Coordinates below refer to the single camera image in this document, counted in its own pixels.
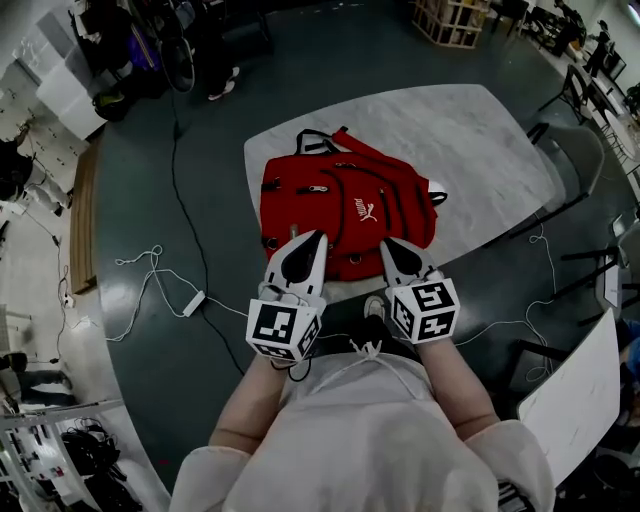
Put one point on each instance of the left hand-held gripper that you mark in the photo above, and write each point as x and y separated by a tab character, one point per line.
272	325

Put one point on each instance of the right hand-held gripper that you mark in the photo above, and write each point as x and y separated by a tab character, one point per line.
427	310

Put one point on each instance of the red backpack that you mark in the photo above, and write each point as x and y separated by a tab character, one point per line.
350	200

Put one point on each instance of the person's right forearm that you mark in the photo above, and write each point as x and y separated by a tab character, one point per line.
455	390

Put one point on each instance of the person's left forearm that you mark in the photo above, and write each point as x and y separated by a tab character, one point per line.
250	405

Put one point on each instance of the person's white shoe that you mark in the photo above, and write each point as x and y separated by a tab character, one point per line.
374	306

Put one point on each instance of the person's black trousers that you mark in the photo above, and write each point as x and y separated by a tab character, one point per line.
350	325

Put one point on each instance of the white power strip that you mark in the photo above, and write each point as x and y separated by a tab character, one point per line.
194	303

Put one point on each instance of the grey marble table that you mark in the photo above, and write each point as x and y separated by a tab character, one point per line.
480	150

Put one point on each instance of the person's white shirt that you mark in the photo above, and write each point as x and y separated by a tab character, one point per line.
360	450

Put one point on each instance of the grey chair black legs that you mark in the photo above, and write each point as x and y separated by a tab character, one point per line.
627	250
575	155

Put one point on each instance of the white marble table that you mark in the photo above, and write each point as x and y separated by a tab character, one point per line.
575	395

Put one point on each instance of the wooden bench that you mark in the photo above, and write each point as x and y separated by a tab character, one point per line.
84	225

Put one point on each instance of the wooden crate shelf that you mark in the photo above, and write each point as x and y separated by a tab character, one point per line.
450	22

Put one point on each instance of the white cabinet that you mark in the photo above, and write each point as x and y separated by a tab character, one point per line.
70	90

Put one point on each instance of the white metal shelf rack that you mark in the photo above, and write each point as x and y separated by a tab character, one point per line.
30	450

